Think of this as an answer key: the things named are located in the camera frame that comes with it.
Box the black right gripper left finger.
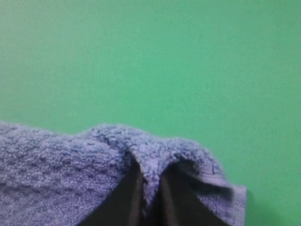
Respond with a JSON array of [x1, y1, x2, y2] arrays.
[[79, 161, 143, 226]]

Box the blue waffle-weave towel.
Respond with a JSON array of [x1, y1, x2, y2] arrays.
[[0, 122, 247, 226]]

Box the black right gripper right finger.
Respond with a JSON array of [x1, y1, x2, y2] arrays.
[[159, 164, 227, 226]]

